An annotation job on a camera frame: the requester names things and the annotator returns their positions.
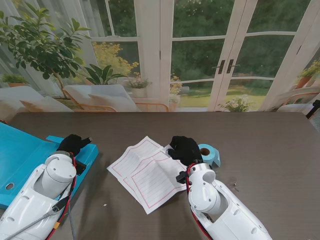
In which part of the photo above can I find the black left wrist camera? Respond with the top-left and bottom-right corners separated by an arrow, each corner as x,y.
74,158 -> 88,176

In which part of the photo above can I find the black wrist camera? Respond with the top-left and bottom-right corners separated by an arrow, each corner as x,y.
74,158 -> 88,176
175,171 -> 188,184

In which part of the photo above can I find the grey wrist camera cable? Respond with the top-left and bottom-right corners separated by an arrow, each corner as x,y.
66,204 -> 77,240

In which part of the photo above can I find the blue plastic file box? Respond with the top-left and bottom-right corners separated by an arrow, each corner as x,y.
0,121 -> 99,211

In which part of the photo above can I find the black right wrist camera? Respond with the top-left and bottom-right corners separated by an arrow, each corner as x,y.
175,171 -> 188,184

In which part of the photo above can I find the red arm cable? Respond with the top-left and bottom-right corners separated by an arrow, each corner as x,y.
46,151 -> 78,240
185,166 -> 214,240

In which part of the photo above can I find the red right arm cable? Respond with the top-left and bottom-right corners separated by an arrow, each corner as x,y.
185,166 -> 214,240

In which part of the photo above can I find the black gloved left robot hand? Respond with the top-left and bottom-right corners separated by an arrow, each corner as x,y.
56,134 -> 92,157

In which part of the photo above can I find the grey ethernet cable black plug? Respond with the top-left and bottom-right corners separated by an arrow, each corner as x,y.
4,204 -> 64,240

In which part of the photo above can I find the red lined paper sheet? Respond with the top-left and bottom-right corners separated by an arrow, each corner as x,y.
106,135 -> 168,181
129,155 -> 191,215
121,149 -> 176,205

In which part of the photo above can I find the light blue label roll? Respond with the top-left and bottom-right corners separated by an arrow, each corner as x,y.
197,143 -> 222,169

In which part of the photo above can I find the red left arm cable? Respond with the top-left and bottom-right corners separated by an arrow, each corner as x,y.
46,151 -> 78,240

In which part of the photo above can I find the black stand at table edge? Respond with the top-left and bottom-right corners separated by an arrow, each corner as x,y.
306,99 -> 320,120

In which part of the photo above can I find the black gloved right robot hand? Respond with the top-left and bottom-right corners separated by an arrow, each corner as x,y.
166,135 -> 204,167

